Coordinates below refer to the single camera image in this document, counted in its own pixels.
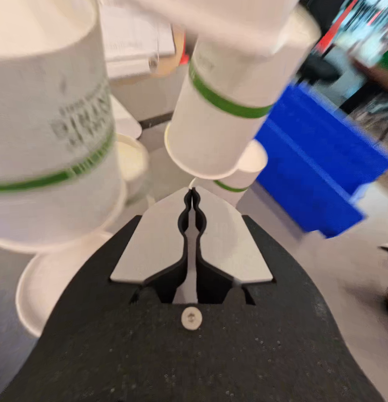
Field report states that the white paper cup green band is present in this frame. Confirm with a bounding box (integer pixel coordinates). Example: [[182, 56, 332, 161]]
[[164, 6, 321, 180], [210, 140, 269, 209], [114, 133, 149, 205], [0, 0, 127, 254], [15, 232, 114, 338]]

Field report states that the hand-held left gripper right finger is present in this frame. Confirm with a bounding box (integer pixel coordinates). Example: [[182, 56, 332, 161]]
[[193, 187, 274, 304]]

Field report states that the dark table cable cover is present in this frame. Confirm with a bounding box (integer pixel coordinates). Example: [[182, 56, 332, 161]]
[[139, 112, 173, 130]]

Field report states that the blue plastic bin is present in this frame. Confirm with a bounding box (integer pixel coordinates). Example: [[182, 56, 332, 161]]
[[254, 82, 388, 239]]

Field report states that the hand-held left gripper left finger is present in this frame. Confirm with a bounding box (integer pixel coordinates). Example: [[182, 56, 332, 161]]
[[110, 187, 192, 303]]

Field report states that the wooden instruction board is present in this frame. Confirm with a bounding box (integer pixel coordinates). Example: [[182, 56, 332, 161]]
[[100, 5, 186, 79]]

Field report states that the white board stand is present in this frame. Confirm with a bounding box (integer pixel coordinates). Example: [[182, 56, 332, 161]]
[[109, 94, 143, 140]]

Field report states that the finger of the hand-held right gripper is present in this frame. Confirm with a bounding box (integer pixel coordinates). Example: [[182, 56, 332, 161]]
[[100, 0, 303, 57]]

